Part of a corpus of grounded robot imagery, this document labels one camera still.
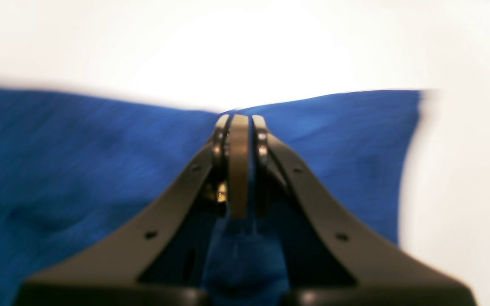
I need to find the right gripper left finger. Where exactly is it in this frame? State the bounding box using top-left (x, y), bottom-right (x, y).
top-left (14, 114), bottom-right (250, 306)

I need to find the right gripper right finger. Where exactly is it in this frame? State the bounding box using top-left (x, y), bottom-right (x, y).
top-left (251, 116), bottom-right (476, 306)

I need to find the dark blue t-shirt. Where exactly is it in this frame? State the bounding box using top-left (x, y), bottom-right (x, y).
top-left (0, 89), bottom-right (422, 306)

